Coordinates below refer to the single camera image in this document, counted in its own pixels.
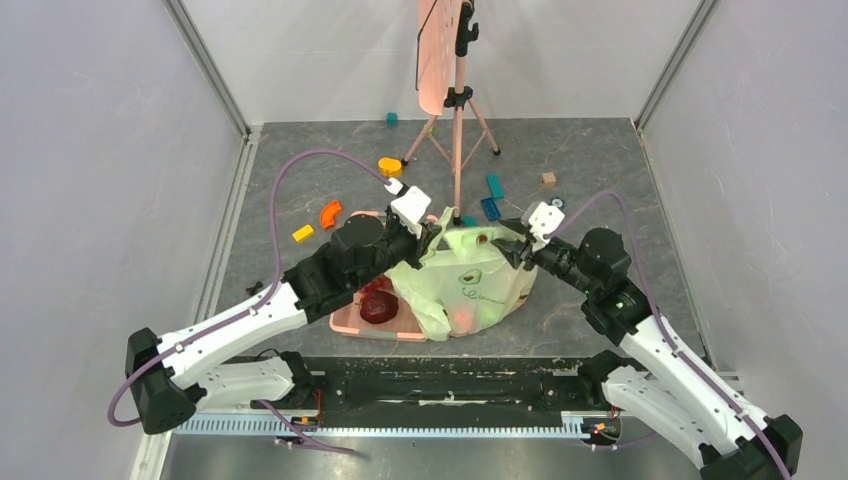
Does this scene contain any light green plastic bag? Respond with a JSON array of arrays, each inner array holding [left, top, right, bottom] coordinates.
[[386, 207, 537, 341]]

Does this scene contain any red fake apple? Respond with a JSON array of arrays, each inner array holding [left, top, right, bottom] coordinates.
[[447, 306, 479, 337]]

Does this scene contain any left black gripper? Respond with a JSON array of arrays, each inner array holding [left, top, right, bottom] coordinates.
[[352, 204, 442, 290]]

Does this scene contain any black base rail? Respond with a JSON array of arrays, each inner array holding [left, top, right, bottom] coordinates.
[[270, 356, 612, 412]]

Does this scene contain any pink plastic basket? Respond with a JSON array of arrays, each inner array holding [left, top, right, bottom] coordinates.
[[329, 211, 440, 344]]

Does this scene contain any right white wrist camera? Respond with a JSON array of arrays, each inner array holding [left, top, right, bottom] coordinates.
[[520, 201, 565, 251]]

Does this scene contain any dark red fake pomegranate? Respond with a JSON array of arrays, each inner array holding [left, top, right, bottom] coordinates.
[[359, 291, 400, 325]]

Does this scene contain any pink board on tripod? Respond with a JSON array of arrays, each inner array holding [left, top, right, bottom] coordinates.
[[415, 0, 462, 115]]

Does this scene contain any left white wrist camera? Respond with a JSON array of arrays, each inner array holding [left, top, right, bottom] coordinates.
[[389, 186, 431, 238]]

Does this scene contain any small wooden cube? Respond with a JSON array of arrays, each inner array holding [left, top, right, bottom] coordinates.
[[539, 172, 557, 188]]

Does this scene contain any blue lego brick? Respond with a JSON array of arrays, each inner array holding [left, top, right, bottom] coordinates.
[[480, 197, 501, 222]]

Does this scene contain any teal rectangular block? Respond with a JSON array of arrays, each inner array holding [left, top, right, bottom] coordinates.
[[486, 173, 504, 200]]

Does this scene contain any orange curved toy piece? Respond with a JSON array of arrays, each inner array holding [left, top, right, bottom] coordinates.
[[319, 200, 343, 230]]

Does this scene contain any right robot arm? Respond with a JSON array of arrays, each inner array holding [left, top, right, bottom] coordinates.
[[493, 219, 803, 479]]

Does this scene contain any red fake grape bunch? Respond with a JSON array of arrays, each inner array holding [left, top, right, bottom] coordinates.
[[361, 275, 393, 294]]

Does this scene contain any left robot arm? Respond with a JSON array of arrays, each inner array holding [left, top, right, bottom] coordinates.
[[122, 214, 444, 435]]

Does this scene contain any yellow toy block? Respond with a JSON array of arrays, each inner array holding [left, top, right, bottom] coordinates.
[[377, 157, 405, 178]]

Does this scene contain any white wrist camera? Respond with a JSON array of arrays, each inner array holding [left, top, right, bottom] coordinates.
[[389, 186, 431, 238], [520, 201, 565, 251]]

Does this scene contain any small yellow block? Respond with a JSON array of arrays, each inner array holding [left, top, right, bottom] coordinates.
[[291, 224, 315, 243]]

